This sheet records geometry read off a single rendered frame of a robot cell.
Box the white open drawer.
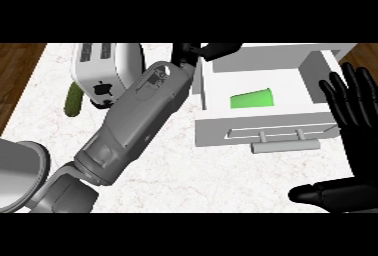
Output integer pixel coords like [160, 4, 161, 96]
[192, 42, 358, 120]

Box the white drawer front with handle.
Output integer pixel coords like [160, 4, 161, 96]
[194, 111, 343, 155]

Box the green cucumber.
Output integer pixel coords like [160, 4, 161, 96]
[62, 81, 86, 118]

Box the grey round appliance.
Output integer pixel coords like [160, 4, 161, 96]
[0, 138, 52, 214]

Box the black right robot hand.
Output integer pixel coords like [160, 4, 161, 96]
[287, 62, 378, 214]

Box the green cup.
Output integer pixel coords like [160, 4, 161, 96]
[229, 87, 276, 110]

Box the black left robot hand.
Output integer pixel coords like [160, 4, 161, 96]
[170, 42, 244, 67]

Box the white toaster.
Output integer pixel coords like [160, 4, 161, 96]
[71, 42, 148, 110]

